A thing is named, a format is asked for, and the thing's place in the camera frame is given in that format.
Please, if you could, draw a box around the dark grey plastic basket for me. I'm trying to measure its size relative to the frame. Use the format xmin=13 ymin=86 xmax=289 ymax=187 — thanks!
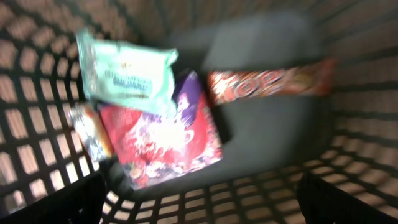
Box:
xmin=1 ymin=0 xmax=397 ymax=223

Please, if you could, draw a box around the mint green wipes pack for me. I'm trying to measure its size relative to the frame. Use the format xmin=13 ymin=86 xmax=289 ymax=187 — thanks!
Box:
xmin=76 ymin=29 xmax=178 ymax=116

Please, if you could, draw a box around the red orange chocolate bar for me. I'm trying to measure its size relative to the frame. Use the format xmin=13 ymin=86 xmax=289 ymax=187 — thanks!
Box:
xmin=207 ymin=59 xmax=336 ymax=105

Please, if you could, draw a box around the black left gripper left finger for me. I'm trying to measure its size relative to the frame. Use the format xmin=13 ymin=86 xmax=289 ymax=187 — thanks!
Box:
xmin=1 ymin=172 xmax=107 ymax=224

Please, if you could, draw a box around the orange white tissue pack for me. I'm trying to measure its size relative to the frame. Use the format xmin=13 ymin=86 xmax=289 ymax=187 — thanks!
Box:
xmin=68 ymin=104 xmax=114 ymax=162

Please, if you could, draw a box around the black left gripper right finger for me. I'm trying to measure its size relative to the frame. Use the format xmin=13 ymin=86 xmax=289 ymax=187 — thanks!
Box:
xmin=297 ymin=173 xmax=397 ymax=224

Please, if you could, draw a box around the red purple pad pack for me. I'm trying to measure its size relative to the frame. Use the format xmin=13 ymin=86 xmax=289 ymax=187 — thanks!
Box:
xmin=99 ymin=70 xmax=223 ymax=190

